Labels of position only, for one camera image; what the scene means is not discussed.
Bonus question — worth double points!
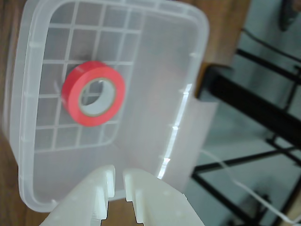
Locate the white cable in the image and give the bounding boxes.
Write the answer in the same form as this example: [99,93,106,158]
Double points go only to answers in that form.
[201,150,301,225]

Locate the red tape roll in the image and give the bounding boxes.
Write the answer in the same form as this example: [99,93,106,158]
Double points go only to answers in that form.
[61,60,126,127]

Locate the clear plastic storage box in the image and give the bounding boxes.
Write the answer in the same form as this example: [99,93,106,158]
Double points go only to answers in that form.
[4,0,217,214]

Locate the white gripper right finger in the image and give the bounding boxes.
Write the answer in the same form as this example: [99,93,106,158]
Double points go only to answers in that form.
[123,167,204,226]

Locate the black metal frame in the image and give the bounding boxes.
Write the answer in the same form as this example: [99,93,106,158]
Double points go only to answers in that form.
[191,47,301,226]

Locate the black cable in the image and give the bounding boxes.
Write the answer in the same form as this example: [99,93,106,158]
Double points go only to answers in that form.
[241,27,301,65]

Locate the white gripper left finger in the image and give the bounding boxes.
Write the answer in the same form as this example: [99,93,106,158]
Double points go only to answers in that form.
[42,164,116,226]

